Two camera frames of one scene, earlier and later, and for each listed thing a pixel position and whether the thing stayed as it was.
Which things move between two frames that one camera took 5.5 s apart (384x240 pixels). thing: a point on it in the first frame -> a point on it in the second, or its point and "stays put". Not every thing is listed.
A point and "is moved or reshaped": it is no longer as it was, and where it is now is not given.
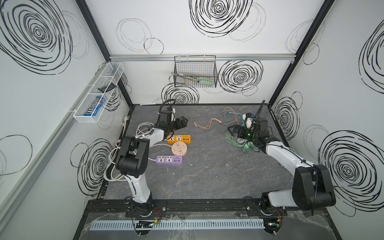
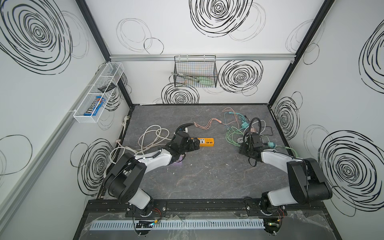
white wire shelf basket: x=99 y=93 stays put
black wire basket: x=195 y=71 stays put
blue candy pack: x=91 y=110 stays put
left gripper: x=180 y=122 -> x=192 y=144
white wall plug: x=126 y=118 stays put
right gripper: x=237 y=130 -> x=245 y=149
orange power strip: x=185 y=138 is moved or reshaped
